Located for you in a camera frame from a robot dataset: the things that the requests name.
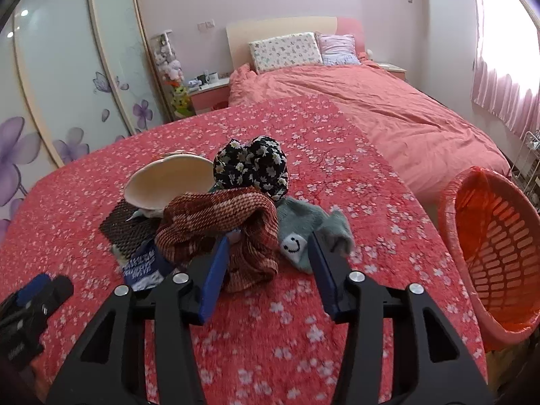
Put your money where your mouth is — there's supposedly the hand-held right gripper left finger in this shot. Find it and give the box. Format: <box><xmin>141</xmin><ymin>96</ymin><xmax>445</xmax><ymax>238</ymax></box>
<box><xmin>46</xmin><ymin>231</ymin><xmax>232</xmax><ymax>405</ymax></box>

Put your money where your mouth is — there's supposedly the pink nightstand with mugs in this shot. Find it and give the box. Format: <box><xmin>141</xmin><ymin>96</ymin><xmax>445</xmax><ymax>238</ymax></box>
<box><xmin>188</xmin><ymin>80</ymin><xmax>231</xmax><ymax>114</ymax></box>

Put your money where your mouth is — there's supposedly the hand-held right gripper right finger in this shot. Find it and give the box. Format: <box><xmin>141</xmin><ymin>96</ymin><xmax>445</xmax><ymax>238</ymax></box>
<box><xmin>307</xmin><ymin>231</ymin><xmax>494</xmax><ymax>405</ymax></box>

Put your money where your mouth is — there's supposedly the white patterned pillow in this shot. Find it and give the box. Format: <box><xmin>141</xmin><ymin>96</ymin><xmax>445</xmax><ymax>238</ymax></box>
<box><xmin>248</xmin><ymin>31</ymin><xmax>323</xmax><ymax>73</ymax></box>

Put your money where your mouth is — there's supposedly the grey smiley sock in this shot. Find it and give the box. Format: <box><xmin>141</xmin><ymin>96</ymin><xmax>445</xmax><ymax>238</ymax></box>
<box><xmin>275</xmin><ymin>196</ymin><xmax>353</xmax><ymax>275</ymax></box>

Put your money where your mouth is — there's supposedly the orange plastic laundry basket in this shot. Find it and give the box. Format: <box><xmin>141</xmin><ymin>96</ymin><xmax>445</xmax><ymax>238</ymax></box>
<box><xmin>437</xmin><ymin>166</ymin><xmax>540</xmax><ymax>347</ymax></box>

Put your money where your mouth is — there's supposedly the bed with pink duvet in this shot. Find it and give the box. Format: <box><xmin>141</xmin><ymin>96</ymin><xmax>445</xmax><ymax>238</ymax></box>
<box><xmin>228</xmin><ymin>61</ymin><xmax>511</xmax><ymax>205</ymax></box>

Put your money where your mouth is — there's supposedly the black floral cloth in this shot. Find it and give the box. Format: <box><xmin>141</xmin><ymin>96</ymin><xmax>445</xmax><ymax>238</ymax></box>
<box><xmin>212</xmin><ymin>135</ymin><xmax>290</xmax><ymax>202</ymax></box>

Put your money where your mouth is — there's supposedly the pink frilled pillow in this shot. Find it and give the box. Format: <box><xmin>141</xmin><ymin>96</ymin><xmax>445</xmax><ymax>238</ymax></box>
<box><xmin>316</xmin><ymin>33</ymin><xmax>362</xmax><ymax>66</ymax></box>

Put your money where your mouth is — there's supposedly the red knit scarf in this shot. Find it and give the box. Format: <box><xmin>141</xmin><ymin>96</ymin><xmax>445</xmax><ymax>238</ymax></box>
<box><xmin>154</xmin><ymin>186</ymin><xmax>280</xmax><ymax>294</ymax></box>

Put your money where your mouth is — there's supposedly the white wire rack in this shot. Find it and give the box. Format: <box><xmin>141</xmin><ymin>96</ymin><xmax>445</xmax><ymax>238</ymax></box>
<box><xmin>508</xmin><ymin>129</ymin><xmax>540</xmax><ymax>212</ymax></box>

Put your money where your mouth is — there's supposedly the red floral tablecloth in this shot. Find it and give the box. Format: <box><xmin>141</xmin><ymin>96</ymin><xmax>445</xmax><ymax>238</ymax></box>
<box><xmin>0</xmin><ymin>93</ymin><xmax>488</xmax><ymax>405</ymax></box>

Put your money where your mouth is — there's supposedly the cream nightstand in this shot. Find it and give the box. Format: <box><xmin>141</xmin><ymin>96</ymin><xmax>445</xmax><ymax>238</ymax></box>
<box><xmin>375</xmin><ymin>62</ymin><xmax>408</xmax><ymax>82</ymax></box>

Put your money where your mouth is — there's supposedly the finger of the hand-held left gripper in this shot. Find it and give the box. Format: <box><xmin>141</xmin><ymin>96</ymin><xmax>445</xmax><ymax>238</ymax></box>
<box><xmin>15</xmin><ymin>273</ymin><xmax>75</xmax><ymax>318</ymax></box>

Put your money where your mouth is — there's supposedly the flower print wardrobe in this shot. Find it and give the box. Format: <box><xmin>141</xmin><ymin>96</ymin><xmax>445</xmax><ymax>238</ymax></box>
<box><xmin>0</xmin><ymin>0</ymin><xmax>169</xmax><ymax>237</ymax></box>

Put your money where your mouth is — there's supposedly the brown woven mat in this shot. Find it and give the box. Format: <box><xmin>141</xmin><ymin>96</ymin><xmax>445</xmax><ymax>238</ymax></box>
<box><xmin>99</xmin><ymin>198</ymin><xmax>163</xmax><ymax>262</ymax></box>

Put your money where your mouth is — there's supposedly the yellow green plush toy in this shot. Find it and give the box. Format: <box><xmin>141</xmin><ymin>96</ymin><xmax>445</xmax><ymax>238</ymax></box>
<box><xmin>171</xmin><ymin>84</ymin><xmax>192</xmax><ymax>116</ymax></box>

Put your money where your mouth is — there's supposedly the blue printed cloth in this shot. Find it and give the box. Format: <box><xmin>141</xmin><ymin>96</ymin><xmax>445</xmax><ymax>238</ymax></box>
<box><xmin>122</xmin><ymin>238</ymin><xmax>176</xmax><ymax>292</ymax></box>

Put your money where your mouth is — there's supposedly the stuffed toys pile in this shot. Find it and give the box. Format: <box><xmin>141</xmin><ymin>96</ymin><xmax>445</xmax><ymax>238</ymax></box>
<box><xmin>151</xmin><ymin>29</ymin><xmax>195</xmax><ymax>119</ymax></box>

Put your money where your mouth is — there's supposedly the pink curtain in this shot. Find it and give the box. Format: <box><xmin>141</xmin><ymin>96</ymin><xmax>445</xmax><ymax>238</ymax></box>
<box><xmin>468</xmin><ymin>0</ymin><xmax>540</xmax><ymax>133</ymax></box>

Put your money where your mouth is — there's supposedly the cream and pink headboard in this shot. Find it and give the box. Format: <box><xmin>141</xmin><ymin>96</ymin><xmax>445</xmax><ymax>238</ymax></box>
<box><xmin>225</xmin><ymin>17</ymin><xmax>367</xmax><ymax>66</ymax></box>

